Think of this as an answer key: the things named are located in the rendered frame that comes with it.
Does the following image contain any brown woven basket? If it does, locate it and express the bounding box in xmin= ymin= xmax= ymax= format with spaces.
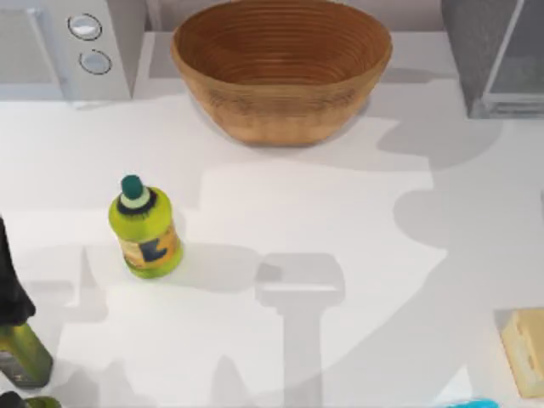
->
xmin=170 ymin=0 xmax=394 ymax=148

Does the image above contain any round grey microwave knob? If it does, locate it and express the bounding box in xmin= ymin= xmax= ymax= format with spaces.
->
xmin=66 ymin=12 xmax=104 ymax=41
xmin=78 ymin=48 xmax=113 ymax=77

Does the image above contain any pale microwave oven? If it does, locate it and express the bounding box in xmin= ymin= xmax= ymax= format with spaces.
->
xmin=0 ymin=0 xmax=148 ymax=103

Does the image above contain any pale yellow block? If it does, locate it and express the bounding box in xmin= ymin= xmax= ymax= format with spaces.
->
xmin=500 ymin=308 xmax=544 ymax=400

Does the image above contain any light green bottle, dark cap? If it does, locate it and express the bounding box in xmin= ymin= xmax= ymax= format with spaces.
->
xmin=108 ymin=174 xmax=184 ymax=281

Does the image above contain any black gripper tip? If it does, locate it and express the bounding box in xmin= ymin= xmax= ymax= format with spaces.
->
xmin=0 ymin=216 xmax=37 ymax=327

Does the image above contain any dark olive green bottle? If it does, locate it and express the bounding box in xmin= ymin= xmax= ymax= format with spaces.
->
xmin=0 ymin=390 xmax=64 ymax=408

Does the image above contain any grey cabinet with dark inside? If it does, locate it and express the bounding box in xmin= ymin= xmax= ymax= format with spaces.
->
xmin=440 ymin=0 xmax=544 ymax=120

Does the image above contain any bright blue object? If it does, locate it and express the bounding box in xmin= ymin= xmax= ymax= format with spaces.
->
xmin=436 ymin=396 xmax=497 ymax=408

